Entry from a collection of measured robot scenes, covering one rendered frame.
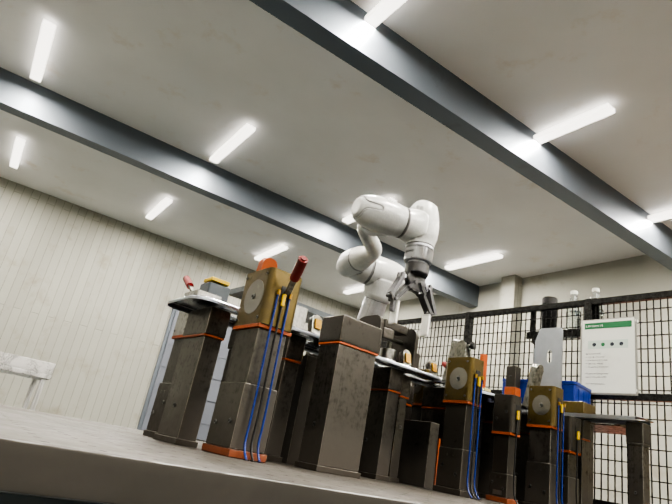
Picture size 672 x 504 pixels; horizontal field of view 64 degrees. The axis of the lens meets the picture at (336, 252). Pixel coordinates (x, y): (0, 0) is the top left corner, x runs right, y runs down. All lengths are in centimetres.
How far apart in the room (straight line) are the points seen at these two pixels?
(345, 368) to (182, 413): 35
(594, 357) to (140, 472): 211
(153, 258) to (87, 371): 249
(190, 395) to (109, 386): 1000
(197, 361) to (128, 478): 67
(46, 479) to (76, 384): 1054
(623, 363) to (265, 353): 166
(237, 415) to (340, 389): 27
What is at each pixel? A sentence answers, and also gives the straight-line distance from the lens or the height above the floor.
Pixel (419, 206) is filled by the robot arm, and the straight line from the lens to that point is 174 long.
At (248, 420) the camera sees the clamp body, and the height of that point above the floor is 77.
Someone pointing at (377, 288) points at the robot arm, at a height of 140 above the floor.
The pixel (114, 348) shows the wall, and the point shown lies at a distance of 1119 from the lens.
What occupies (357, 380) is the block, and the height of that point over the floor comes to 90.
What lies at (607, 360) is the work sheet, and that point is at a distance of 243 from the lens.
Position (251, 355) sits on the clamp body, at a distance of 105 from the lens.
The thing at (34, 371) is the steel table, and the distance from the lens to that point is 620.
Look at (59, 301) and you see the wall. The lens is 1110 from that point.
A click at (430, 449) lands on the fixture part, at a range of 161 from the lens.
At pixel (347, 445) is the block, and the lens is 122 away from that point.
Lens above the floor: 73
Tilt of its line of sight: 21 degrees up
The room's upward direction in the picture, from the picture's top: 11 degrees clockwise
